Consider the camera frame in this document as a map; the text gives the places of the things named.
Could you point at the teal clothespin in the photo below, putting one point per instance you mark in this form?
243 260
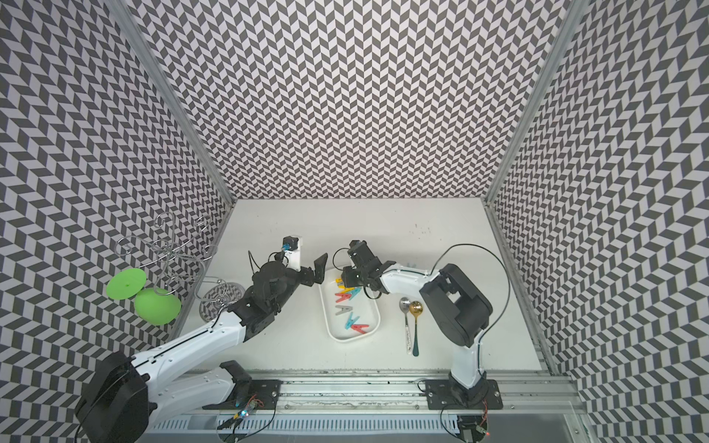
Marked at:
351 321
354 292

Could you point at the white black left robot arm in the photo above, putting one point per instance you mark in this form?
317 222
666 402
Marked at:
128 395

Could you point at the silver spoon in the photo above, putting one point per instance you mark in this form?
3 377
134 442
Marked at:
404 305

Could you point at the green plastic ball cup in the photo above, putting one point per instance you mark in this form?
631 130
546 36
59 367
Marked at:
155 308

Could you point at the white plastic storage box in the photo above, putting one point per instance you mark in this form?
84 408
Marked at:
349 313

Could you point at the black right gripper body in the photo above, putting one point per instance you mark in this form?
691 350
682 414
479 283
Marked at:
354 278

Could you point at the aluminium corner post left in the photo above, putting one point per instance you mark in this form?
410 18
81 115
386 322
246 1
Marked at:
129 28

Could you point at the gold spoon green handle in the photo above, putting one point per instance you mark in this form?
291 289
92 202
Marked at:
416 309

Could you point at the lower grey clothespin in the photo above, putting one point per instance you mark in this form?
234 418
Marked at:
340 310

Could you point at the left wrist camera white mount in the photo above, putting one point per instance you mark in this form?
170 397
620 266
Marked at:
292 252

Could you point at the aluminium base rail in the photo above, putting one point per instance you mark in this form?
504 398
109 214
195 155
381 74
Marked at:
349 403

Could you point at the red clothespin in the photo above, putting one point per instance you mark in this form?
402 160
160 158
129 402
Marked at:
342 297
360 328

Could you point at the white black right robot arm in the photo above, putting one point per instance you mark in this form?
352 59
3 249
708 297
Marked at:
459 309

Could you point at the aluminium corner post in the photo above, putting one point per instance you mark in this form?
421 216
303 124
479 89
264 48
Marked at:
129 28
548 72

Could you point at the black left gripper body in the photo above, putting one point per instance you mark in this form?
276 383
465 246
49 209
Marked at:
294 280

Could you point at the green plastic disc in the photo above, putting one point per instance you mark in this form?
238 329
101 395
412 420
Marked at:
126 284

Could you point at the aluminium corner post right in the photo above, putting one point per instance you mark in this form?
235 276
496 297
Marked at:
548 72

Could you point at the metal wire rack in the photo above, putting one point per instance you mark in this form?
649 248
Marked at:
178 268

